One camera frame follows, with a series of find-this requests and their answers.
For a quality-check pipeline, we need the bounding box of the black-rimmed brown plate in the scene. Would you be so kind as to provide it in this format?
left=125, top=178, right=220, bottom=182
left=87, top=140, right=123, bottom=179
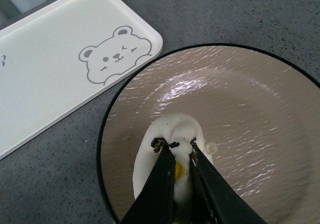
left=99, top=45, right=320, bottom=223

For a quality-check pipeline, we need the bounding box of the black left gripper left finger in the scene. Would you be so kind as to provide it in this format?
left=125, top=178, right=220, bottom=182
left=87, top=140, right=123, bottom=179
left=120, top=138, right=176, bottom=224

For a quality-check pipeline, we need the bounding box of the white steamed bun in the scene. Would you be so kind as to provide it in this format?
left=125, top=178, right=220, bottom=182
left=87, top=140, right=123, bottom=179
left=132, top=112, right=217, bottom=205

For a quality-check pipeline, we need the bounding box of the white bear-print tray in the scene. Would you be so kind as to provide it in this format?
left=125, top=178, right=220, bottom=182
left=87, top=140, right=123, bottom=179
left=0, top=0, right=163, bottom=157

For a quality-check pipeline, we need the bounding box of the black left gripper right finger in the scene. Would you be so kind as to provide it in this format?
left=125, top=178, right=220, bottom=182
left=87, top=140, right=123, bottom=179
left=189, top=138, right=265, bottom=223

